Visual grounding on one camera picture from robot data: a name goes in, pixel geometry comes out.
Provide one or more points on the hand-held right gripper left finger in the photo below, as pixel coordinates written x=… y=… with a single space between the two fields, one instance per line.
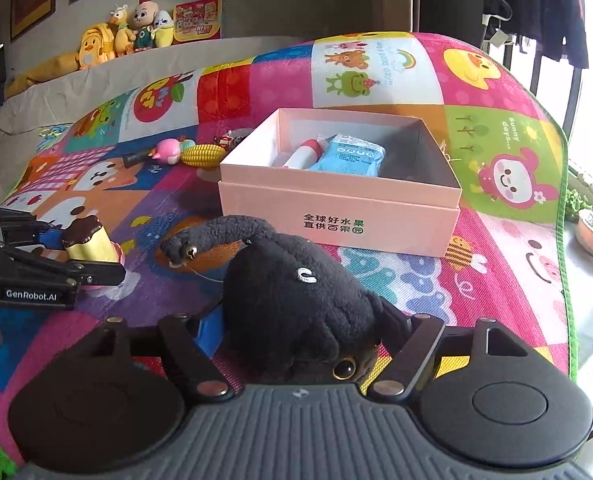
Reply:
x=196 y=360

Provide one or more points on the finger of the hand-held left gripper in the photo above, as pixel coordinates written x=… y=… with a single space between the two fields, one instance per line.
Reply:
x=91 y=275
x=51 y=230

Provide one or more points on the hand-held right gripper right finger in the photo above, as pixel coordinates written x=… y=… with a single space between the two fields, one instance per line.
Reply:
x=416 y=347

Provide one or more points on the pudding toy with pink base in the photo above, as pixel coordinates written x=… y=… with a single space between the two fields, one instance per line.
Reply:
x=89 y=245

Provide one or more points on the black flashlight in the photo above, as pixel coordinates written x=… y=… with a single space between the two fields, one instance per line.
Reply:
x=136 y=158

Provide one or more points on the black plush toy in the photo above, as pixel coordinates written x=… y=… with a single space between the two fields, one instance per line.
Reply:
x=296 y=300

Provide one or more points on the pink round toy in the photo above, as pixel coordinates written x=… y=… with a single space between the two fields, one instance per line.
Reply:
x=165 y=152

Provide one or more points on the pink cardboard box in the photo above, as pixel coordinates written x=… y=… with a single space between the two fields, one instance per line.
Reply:
x=336 y=210

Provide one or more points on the yellow corn toy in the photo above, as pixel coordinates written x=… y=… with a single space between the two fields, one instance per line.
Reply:
x=201 y=155

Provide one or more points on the small red white figure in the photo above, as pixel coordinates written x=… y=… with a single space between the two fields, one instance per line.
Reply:
x=226 y=140

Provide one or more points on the blue wet wipes packet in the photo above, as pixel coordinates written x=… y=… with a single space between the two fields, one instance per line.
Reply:
x=349 y=157

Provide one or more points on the white and red bottle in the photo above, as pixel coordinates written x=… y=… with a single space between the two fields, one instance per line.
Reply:
x=304 y=155

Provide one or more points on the colourful printed play mat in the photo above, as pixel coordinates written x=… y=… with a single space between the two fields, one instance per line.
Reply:
x=151 y=200

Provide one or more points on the yellow plush bolster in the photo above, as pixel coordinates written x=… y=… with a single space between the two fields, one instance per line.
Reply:
x=41 y=72

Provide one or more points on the yellow duck backpack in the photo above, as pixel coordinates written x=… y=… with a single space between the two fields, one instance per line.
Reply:
x=95 y=50

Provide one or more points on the yellow duck plush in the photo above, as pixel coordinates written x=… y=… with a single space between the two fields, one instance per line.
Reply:
x=123 y=35

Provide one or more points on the boy doll plush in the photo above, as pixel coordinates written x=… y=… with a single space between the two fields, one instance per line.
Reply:
x=143 y=25

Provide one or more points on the banana plush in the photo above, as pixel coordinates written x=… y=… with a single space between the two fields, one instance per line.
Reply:
x=164 y=30

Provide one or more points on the colourful toy carton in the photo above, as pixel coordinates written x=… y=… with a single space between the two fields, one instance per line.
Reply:
x=199 y=19

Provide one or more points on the dark hanging clothes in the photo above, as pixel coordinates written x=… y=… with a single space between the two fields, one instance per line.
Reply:
x=536 y=5

